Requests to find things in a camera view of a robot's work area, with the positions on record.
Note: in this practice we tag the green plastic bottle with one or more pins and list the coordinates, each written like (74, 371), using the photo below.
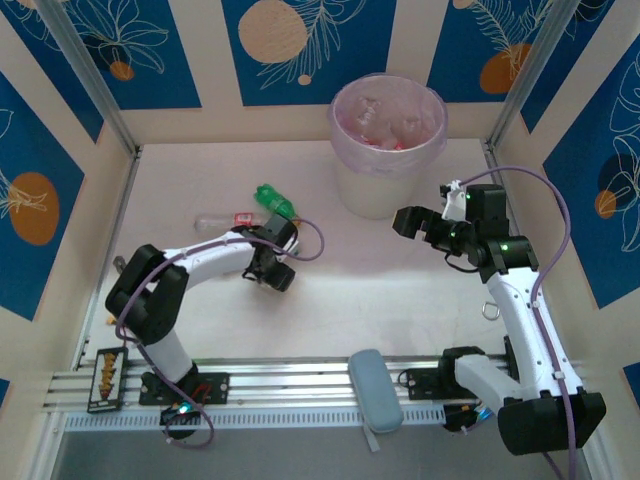
(272, 200)

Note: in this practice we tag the clear bottle with red label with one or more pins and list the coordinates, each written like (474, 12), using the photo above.
(215, 222)
(397, 145)

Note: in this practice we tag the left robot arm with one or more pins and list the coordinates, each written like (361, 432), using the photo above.
(210, 252)

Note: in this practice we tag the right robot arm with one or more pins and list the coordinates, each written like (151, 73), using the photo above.
(530, 325)

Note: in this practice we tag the white waste bin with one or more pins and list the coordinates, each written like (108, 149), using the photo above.
(375, 195)

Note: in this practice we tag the pink plastic bin liner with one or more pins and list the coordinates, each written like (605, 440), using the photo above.
(350, 150)

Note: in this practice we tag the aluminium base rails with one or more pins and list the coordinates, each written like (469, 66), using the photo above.
(300, 375)

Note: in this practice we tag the black aluminium extrusion piece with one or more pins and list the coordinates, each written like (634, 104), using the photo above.
(507, 350)

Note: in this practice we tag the grey-blue glasses case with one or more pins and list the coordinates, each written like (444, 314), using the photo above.
(375, 390)

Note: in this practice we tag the black controller board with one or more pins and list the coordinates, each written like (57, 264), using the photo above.
(457, 417)
(180, 407)

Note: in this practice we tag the small orange plug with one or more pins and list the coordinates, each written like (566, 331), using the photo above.
(111, 320)

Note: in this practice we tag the black drill bit case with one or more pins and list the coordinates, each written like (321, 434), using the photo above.
(107, 380)

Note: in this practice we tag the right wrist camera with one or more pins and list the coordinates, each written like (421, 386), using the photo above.
(456, 205)

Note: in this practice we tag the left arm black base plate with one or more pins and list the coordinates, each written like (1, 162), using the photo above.
(215, 387)

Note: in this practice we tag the grey metal bracket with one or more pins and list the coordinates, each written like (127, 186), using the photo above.
(120, 262)

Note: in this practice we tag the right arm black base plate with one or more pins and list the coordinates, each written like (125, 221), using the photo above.
(422, 385)

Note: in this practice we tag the aluminium frame post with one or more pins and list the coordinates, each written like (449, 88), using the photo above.
(528, 75)
(99, 85)

